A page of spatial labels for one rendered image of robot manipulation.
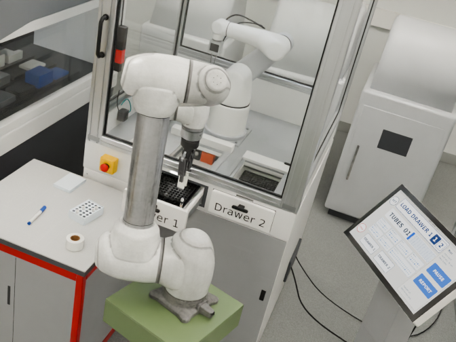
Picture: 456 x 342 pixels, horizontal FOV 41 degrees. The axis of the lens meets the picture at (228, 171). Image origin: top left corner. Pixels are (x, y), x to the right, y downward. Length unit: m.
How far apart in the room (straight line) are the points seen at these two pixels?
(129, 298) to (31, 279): 0.57
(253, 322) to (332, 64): 1.32
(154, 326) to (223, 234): 0.83
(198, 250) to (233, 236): 0.80
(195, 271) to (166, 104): 0.56
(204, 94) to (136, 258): 0.58
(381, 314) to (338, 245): 1.71
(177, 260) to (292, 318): 1.66
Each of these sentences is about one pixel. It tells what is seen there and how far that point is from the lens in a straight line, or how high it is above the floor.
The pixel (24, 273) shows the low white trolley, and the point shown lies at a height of 0.62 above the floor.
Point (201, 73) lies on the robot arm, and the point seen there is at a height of 1.68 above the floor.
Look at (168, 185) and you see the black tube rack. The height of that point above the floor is 0.90.
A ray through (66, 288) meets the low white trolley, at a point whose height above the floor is 0.63.
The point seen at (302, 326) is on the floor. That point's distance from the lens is 3.55.
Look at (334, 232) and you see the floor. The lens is 4.40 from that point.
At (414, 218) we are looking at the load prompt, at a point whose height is 1.15.
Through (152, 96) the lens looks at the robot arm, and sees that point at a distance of 1.80.
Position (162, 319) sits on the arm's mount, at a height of 0.86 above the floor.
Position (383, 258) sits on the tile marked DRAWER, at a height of 1.01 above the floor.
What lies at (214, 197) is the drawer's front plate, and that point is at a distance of 2.69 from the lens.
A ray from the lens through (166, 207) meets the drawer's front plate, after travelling 2.53.
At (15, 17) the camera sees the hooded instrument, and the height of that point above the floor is 1.44.
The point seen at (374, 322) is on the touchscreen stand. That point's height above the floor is 0.68.
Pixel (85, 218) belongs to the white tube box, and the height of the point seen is 0.79.
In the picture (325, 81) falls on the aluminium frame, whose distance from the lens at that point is 2.38.
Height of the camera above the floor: 2.32
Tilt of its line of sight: 29 degrees down
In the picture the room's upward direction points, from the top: 13 degrees clockwise
